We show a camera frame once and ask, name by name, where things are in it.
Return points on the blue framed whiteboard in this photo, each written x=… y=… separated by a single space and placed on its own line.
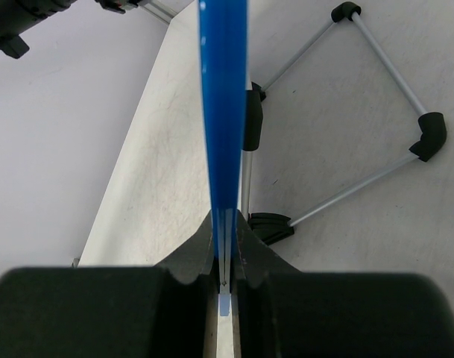
x=223 y=44

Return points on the left aluminium frame post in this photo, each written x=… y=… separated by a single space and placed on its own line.
x=159 y=10

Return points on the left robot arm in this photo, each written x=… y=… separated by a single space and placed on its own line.
x=17 y=16

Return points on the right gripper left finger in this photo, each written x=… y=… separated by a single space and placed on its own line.
x=166 y=310

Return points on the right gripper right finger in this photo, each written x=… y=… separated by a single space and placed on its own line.
x=279 y=311

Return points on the whiteboard metal stand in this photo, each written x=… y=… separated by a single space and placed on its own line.
x=338 y=117

